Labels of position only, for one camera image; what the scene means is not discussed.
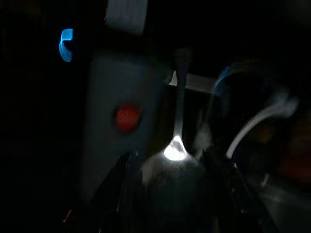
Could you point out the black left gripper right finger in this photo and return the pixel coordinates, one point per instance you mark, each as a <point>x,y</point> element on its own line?
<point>233,199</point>

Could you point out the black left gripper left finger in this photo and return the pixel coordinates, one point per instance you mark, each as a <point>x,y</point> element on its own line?
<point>114,194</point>

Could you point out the shiny steel spoon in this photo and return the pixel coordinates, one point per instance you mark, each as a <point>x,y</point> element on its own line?
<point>175,174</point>

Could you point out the grey tumbler with red sticker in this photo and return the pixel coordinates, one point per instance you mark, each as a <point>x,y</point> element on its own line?
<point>109,85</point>

